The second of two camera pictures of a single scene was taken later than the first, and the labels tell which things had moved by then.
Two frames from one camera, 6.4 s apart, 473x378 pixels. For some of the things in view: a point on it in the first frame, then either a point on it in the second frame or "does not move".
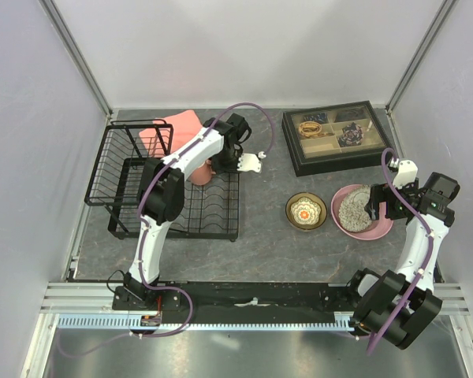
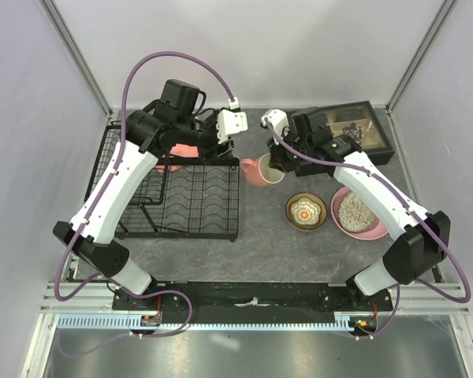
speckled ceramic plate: x=351 y=213 does not move
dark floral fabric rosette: x=352 y=135 does not move
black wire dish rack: x=210 y=209 does not move
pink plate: x=378 y=228 does not move
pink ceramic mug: x=202 y=175 → x=258 y=171
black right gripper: x=381 y=192 → x=277 y=159
